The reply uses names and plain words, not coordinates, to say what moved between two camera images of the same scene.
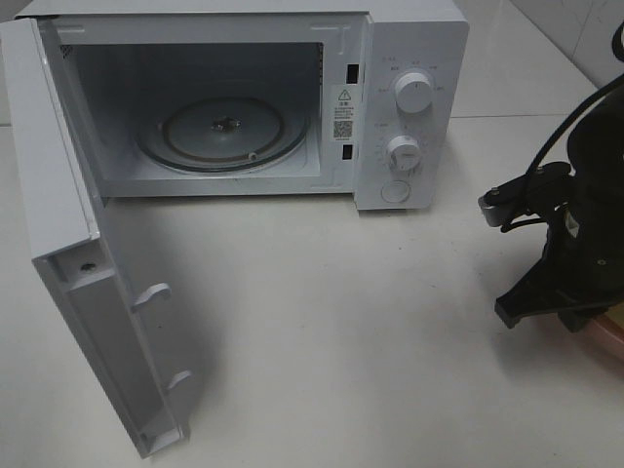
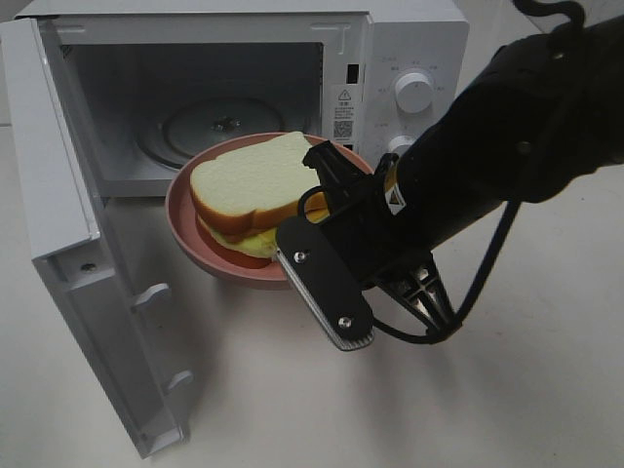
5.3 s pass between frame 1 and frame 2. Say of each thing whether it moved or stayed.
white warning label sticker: stayed
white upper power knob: stayed
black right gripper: moved
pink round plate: moved
